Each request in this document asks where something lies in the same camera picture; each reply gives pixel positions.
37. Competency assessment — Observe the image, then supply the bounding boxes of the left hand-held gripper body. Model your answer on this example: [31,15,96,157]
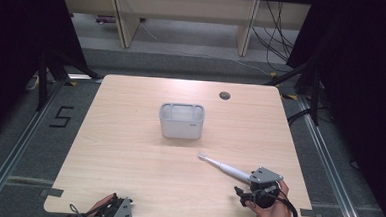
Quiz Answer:
[100,193,135,217]

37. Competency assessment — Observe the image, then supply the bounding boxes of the grey tape piece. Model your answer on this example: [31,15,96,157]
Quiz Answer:
[298,207,326,217]
[38,187,65,199]

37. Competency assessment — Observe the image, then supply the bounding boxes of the metal floor rail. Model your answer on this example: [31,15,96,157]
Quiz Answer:
[0,76,66,217]
[289,93,374,217]

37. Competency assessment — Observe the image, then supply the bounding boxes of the black curtain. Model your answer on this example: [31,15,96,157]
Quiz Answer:
[0,0,94,153]
[276,0,386,217]

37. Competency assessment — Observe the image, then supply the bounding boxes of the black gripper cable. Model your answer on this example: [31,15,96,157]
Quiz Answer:
[268,191,301,217]

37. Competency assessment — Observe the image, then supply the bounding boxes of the white electric toothbrush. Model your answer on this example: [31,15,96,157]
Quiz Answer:
[196,152,256,185]

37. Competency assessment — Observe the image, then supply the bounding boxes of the person's left hand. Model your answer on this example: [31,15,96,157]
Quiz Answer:
[85,191,116,217]

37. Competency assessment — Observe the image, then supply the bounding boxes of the person's right hand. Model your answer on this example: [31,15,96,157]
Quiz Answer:
[243,177,297,217]

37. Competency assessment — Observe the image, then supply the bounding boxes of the black metal stand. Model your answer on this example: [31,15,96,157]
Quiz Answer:
[35,46,104,116]
[262,57,324,127]

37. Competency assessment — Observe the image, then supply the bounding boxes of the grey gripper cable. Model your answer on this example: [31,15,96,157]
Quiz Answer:
[67,203,105,217]

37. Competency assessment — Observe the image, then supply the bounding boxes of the grey toothbrush holder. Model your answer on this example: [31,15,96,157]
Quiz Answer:
[157,101,206,141]

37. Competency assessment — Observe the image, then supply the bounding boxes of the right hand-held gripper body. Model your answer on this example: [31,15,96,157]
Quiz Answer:
[242,165,285,210]

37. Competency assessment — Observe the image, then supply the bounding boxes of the beige wooden desk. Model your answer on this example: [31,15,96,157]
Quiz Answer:
[56,0,313,61]

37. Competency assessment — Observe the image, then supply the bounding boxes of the black hanging cables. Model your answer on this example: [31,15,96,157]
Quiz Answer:
[248,0,302,74]

